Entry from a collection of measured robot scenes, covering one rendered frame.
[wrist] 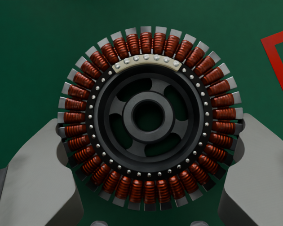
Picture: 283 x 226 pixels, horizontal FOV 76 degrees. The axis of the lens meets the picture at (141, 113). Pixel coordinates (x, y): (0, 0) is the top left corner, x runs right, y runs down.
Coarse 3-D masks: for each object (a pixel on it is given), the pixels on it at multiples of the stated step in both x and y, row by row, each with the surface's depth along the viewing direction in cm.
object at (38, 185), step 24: (24, 144) 9; (48, 144) 9; (24, 168) 8; (48, 168) 8; (24, 192) 7; (48, 192) 7; (72, 192) 7; (0, 216) 6; (24, 216) 6; (48, 216) 6; (72, 216) 7
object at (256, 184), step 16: (256, 128) 10; (240, 144) 9; (256, 144) 9; (272, 144) 9; (240, 160) 8; (256, 160) 8; (272, 160) 8; (240, 176) 7; (256, 176) 7; (272, 176) 7; (224, 192) 7; (240, 192) 6; (256, 192) 6; (272, 192) 6; (224, 208) 7; (240, 208) 6; (256, 208) 6; (272, 208) 6; (240, 224) 6; (256, 224) 6; (272, 224) 5
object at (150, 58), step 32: (128, 32) 11; (160, 32) 11; (96, 64) 11; (128, 64) 11; (160, 64) 11; (192, 64) 11; (224, 64) 11; (96, 96) 11; (160, 96) 12; (192, 96) 12; (224, 96) 10; (64, 128) 11; (96, 128) 11; (128, 128) 12; (160, 128) 11; (192, 128) 12; (224, 128) 10; (96, 160) 10; (128, 160) 12; (160, 160) 12; (192, 160) 11; (224, 160) 10; (128, 192) 11; (160, 192) 10; (192, 192) 10
